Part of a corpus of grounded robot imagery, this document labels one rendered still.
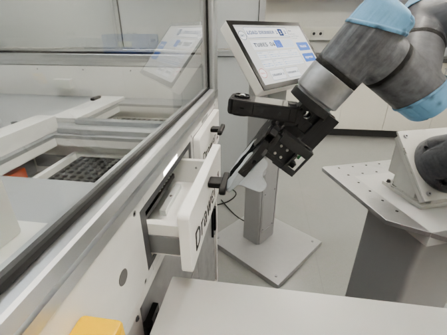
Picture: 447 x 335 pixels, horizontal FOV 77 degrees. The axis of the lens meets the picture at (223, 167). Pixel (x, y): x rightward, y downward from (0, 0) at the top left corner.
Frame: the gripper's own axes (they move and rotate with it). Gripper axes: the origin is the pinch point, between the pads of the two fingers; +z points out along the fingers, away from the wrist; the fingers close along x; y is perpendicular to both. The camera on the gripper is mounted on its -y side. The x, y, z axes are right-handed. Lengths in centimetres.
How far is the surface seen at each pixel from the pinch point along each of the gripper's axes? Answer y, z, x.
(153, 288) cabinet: -0.1, 21.9, -11.3
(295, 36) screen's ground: 2, -28, 104
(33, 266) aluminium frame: -14.3, 0.9, -31.3
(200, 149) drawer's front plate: -6.9, 6.6, 17.2
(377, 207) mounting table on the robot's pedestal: 37.9, -7.5, 18.9
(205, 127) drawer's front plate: -8.8, 4.4, 25.8
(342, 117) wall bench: 118, 0, 295
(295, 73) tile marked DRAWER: 10, -17, 84
